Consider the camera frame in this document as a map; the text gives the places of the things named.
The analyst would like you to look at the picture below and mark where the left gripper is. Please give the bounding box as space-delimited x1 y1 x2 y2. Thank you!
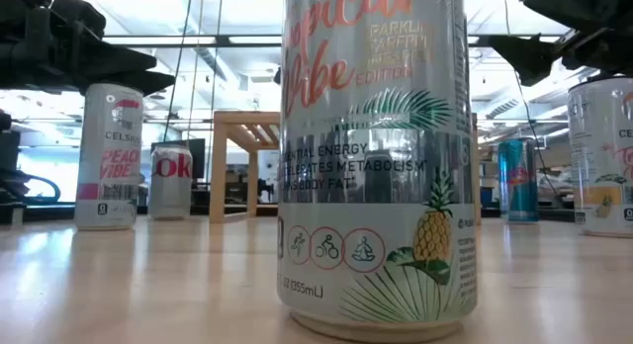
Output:
0 0 177 97

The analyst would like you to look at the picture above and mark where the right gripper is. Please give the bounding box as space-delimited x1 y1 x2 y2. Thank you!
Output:
487 0 633 88

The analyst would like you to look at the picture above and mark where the Celsius Peach Vibe can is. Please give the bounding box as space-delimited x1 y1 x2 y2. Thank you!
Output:
73 82 145 231

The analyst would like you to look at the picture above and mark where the Diet Coke can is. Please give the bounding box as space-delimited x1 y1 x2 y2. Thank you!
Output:
147 144 194 221

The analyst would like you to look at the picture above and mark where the Celsius Tropical Vibe can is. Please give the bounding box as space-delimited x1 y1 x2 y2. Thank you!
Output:
567 76 633 238
275 0 480 344

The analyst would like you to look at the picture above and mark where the Red Bull can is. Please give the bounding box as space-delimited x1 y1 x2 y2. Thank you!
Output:
497 138 540 223

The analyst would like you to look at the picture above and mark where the wooden slatted crate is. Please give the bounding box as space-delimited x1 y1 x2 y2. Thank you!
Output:
209 111 484 225

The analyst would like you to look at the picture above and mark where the black office chair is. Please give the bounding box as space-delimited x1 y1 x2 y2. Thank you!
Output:
0 129 61 225

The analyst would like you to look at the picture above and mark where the black hanging cable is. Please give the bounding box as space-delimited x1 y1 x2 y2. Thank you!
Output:
161 0 195 137

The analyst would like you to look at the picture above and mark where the black aluminium table frame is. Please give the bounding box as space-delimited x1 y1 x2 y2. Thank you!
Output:
0 201 633 226

